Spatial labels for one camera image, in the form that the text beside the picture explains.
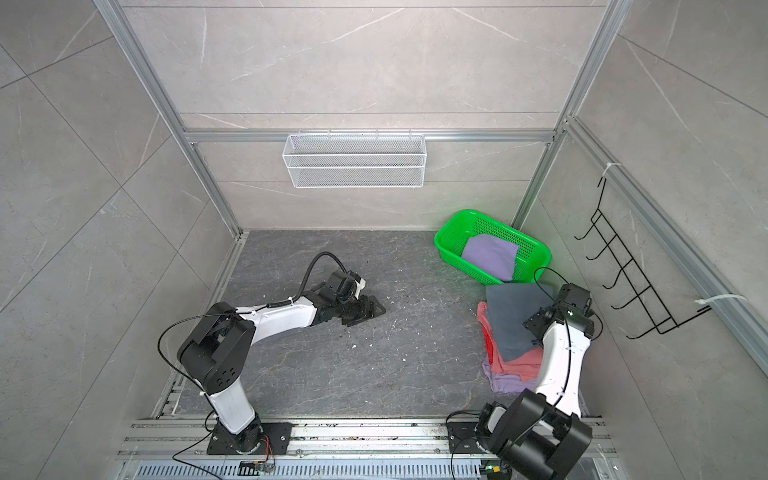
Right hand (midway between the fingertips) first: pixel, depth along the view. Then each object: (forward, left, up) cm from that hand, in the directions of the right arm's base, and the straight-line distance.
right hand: (545, 331), depth 79 cm
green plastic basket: (+33, -11, -9) cm, 36 cm away
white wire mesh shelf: (+55, +53, +18) cm, 79 cm away
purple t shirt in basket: (+35, +3, -11) cm, 37 cm away
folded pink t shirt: (-7, +6, -7) cm, 11 cm away
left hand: (+11, +45, -5) cm, 47 cm away
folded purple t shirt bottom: (-11, +10, -10) cm, 18 cm away
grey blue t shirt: (+10, +6, -4) cm, 12 cm away
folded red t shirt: (0, +13, -9) cm, 16 cm away
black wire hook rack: (-6, -14, +19) cm, 24 cm away
